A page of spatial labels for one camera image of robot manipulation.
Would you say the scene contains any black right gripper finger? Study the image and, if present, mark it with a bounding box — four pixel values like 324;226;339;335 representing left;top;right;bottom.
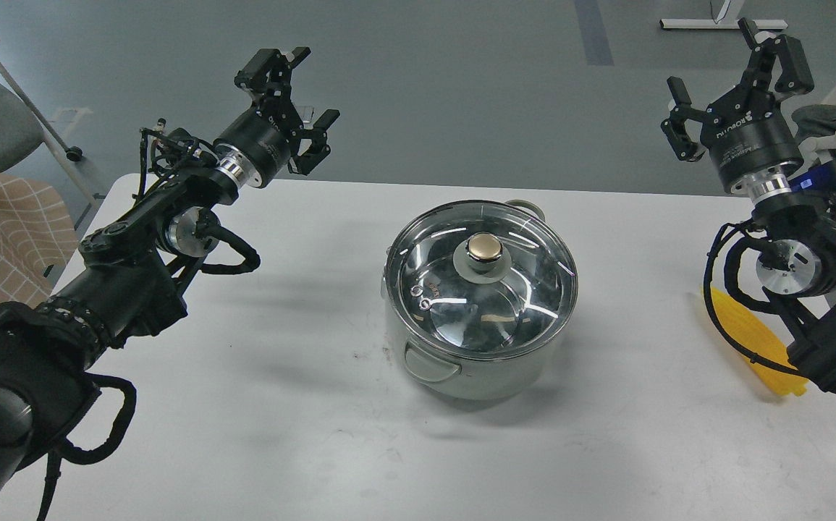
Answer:
738;17;815;102
660;76;712;162

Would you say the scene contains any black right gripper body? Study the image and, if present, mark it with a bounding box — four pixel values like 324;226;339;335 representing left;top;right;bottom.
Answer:
704;91;803;192

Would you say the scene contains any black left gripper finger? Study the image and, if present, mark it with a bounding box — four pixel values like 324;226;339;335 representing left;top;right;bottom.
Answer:
235;47;311;98
289;109;339;176

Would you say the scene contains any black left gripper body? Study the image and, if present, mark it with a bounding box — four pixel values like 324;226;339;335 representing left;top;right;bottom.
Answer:
214;83;304;189

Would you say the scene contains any yellow corn cob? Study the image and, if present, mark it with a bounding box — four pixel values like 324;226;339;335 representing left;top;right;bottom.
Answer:
710;287;808;397

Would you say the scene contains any glass pot lid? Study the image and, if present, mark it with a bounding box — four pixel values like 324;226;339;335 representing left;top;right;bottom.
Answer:
382;199;579;360

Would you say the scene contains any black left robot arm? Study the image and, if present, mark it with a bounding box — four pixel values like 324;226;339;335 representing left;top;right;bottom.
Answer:
0;46;339;519

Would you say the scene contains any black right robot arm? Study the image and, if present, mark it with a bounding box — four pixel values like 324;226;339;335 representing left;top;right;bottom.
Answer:
660;19;836;394

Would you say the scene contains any stainless steel pot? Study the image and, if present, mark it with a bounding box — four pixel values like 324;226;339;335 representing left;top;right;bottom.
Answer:
381;199;579;400

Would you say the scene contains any white desk leg base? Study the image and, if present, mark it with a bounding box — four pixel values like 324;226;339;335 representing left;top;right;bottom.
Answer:
659;1;788;32

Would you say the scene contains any beige checkered cloth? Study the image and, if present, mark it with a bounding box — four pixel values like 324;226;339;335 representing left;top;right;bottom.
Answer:
0;174;79;308

